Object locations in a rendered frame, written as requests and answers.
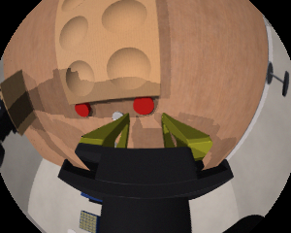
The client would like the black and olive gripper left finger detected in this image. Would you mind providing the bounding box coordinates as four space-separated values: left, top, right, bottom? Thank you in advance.
79 113 130 148

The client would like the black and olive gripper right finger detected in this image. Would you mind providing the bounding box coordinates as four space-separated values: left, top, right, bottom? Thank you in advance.
161 113 212 161

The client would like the red disc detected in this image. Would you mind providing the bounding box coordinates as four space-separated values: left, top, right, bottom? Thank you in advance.
133 96 154 115
75 102 91 117

